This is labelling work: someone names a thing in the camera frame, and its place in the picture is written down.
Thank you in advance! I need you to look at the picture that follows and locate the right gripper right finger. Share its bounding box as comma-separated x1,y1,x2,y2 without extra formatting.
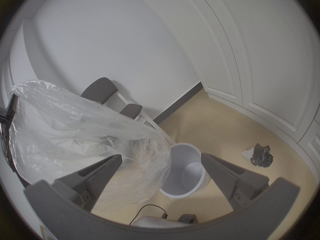
201,153,270,211

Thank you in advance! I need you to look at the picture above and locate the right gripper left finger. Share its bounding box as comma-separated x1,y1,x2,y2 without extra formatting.
51,154,123,211

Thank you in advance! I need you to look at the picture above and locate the white paper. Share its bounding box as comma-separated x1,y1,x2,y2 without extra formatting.
240,146,255,161

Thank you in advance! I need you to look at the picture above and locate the black plastic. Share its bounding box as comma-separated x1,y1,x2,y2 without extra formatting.
251,145,274,168

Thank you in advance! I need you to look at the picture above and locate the clear plastic bag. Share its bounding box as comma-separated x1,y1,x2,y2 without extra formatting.
9,80,173,206

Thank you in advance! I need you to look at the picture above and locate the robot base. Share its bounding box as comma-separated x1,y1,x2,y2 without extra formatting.
130,213,199,228

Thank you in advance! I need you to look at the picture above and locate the white trash bin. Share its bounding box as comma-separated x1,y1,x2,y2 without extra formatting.
159,142,210,199

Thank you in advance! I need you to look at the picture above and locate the dark grey padded white chair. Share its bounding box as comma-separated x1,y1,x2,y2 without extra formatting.
80,77,177,146

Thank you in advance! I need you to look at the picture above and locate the white wardrobe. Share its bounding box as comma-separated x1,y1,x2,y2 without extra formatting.
122,0,320,182

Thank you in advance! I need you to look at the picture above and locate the black cable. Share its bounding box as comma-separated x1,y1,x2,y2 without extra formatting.
129,204,168,226

